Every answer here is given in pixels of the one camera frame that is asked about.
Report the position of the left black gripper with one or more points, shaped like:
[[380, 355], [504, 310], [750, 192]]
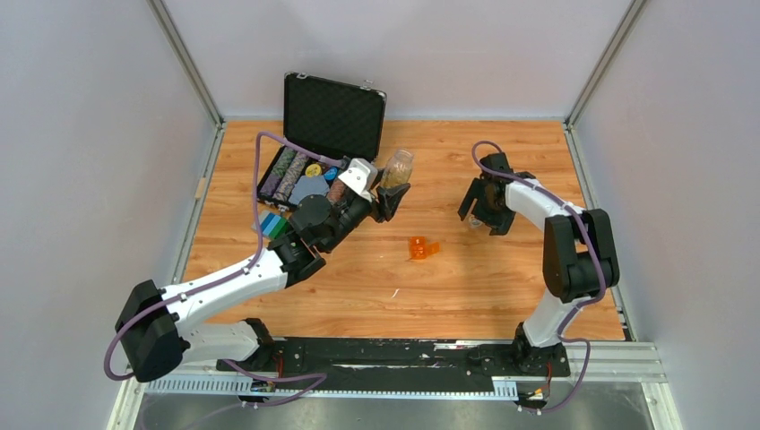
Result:
[[390, 200]]

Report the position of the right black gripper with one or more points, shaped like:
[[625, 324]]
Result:
[[499, 223]]

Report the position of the clear bottle cap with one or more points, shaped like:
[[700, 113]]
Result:
[[474, 222]]

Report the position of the clear pill bottle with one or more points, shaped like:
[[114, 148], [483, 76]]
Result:
[[398, 169]]

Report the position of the orange pill organizer box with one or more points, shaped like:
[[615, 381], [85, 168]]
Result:
[[420, 248]]

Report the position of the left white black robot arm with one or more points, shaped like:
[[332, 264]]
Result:
[[162, 328]]

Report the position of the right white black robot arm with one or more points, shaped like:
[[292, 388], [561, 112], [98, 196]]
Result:
[[579, 257]]

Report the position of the blue playing card deck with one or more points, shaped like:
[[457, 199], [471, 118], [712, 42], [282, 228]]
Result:
[[306, 186]]

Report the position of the black poker chip case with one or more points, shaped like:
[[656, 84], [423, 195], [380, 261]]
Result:
[[328, 118]]

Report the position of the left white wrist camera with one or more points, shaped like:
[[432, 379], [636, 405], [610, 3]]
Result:
[[359, 177]]

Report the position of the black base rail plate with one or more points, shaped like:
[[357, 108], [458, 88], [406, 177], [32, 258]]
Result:
[[399, 365]]

